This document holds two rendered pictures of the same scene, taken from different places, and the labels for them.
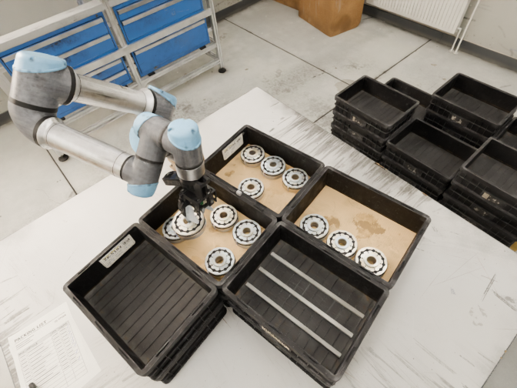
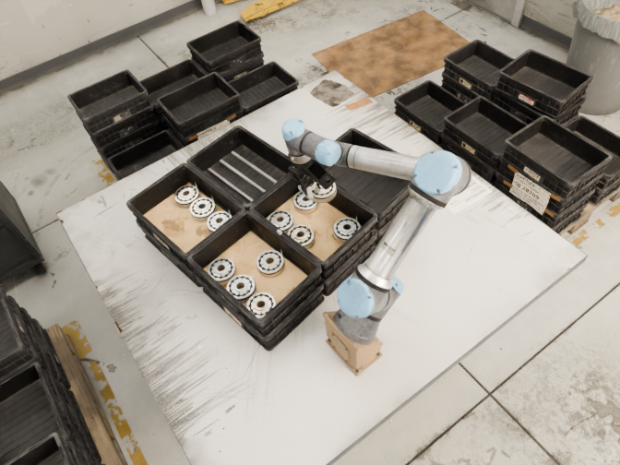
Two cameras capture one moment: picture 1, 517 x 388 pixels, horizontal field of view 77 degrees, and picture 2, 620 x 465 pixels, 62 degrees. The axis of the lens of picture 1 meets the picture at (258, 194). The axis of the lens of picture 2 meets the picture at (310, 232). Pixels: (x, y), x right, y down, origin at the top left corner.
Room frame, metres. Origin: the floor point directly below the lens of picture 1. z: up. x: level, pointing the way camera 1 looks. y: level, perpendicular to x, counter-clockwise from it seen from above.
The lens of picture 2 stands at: (1.83, 0.30, 2.40)
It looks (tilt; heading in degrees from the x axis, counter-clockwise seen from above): 52 degrees down; 186
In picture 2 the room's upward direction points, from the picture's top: 8 degrees counter-clockwise
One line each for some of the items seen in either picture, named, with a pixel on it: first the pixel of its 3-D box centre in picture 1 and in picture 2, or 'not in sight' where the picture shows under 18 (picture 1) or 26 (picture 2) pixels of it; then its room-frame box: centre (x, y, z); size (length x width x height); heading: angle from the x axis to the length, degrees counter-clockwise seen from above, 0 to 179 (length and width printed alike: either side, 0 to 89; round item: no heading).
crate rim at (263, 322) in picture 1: (303, 290); (243, 165); (0.32, -0.10, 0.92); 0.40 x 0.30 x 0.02; 46
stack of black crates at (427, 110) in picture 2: not in sight; (432, 119); (-0.65, 0.88, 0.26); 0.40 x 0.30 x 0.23; 36
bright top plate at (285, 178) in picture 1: (295, 178); (221, 268); (0.79, -0.15, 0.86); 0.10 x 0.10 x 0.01
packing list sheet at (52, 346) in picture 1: (50, 356); (448, 181); (0.27, 0.77, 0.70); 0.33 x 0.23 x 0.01; 36
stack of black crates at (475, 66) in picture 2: not in sight; (479, 85); (-0.88, 1.20, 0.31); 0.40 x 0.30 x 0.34; 36
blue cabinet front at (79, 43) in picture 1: (74, 70); not in sight; (2.22, 1.21, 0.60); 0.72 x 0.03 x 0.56; 126
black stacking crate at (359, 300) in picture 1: (302, 296); (244, 173); (0.32, -0.10, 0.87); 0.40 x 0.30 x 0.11; 46
